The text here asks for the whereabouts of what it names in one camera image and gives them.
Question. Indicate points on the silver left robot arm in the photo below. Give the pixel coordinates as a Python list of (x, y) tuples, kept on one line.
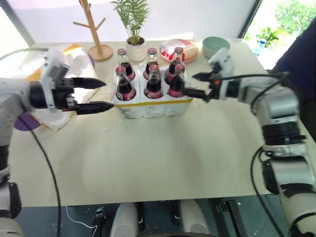
[(12, 91)]

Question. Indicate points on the person in dark clothing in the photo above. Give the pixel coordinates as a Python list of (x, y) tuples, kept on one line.
[(301, 54)]

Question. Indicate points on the dark window frame bar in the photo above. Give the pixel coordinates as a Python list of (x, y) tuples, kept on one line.
[(250, 18), (18, 23)]

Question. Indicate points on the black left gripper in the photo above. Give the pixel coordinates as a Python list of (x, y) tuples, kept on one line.
[(63, 95)]

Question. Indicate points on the pale green bowl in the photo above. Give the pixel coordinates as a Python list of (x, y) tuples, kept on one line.
[(216, 44)]

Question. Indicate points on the wooden mug tree stand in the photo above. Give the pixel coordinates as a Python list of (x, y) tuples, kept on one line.
[(95, 37)]

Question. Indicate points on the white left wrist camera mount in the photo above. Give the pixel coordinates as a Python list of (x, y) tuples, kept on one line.
[(53, 66)]

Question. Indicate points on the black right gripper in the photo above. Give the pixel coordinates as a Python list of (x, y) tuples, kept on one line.
[(215, 74)]

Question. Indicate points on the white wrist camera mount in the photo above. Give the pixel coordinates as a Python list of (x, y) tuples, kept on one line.
[(53, 66), (223, 59)]

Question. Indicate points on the white foam crate yellow tape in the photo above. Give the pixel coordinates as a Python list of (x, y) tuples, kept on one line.
[(153, 107)]

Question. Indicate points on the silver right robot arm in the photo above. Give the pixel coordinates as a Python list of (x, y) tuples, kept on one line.
[(279, 103)]

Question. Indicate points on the green plant in white pot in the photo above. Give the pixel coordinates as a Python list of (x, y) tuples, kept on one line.
[(135, 49)]

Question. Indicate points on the glass cola bottle red cap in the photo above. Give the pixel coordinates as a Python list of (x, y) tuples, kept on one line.
[(177, 58), (124, 89), (122, 61), (152, 58), (178, 85), (154, 86)]

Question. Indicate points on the white rounded robot leg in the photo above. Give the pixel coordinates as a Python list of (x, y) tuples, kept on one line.
[(124, 219), (193, 217)]

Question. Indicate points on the white foam box yellow tape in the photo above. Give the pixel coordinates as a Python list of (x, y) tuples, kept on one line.
[(81, 64)]

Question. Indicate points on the black table leg bracket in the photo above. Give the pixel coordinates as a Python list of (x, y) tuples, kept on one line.
[(100, 219), (228, 212)]

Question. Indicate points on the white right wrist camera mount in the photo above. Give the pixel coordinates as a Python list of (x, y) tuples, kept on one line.
[(223, 59)]

